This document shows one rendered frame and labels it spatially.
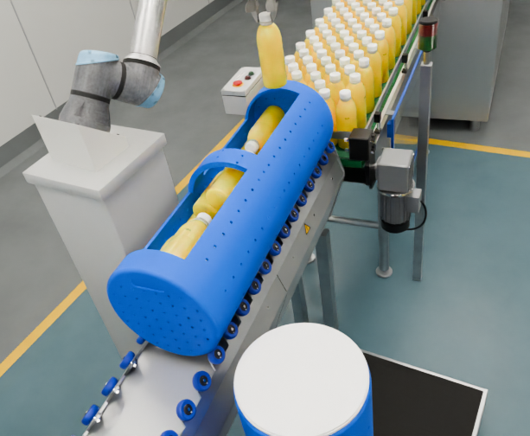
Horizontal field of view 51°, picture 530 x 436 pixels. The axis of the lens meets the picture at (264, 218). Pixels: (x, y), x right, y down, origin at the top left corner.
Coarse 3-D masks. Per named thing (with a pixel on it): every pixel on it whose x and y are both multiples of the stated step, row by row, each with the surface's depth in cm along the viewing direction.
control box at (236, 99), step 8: (240, 72) 216; (248, 72) 215; (256, 72) 214; (232, 80) 211; (248, 80) 209; (256, 80) 210; (224, 88) 206; (232, 88) 205; (240, 88) 204; (248, 88) 205; (256, 88) 211; (224, 96) 207; (232, 96) 206; (240, 96) 204; (248, 96) 206; (224, 104) 209; (232, 104) 208; (240, 104) 206; (248, 104) 206; (232, 112) 211; (240, 112) 209
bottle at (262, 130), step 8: (264, 112) 178; (272, 112) 177; (280, 112) 179; (264, 120) 174; (272, 120) 175; (280, 120) 179; (256, 128) 171; (264, 128) 171; (272, 128) 174; (248, 136) 171; (256, 136) 169; (264, 136) 170; (264, 144) 171
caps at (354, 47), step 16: (336, 0) 260; (352, 0) 257; (368, 0) 254; (384, 0) 251; (400, 0) 249; (352, 16) 244; (368, 16) 241; (384, 16) 237; (384, 32) 223; (304, 48) 221; (320, 48) 223; (336, 48) 219; (352, 48) 217; (368, 48) 214
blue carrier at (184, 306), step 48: (288, 96) 177; (240, 144) 180; (288, 144) 153; (192, 192) 154; (240, 192) 135; (288, 192) 148; (240, 240) 128; (144, 288) 119; (192, 288) 114; (240, 288) 127; (144, 336) 132; (192, 336) 124
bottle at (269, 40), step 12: (264, 24) 154; (264, 36) 155; (276, 36) 155; (264, 48) 157; (276, 48) 157; (264, 60) 159; (276, 60) 159; (264, 72) 162; (276, 72) 161; (264, 84) 165; (276, 84) 163
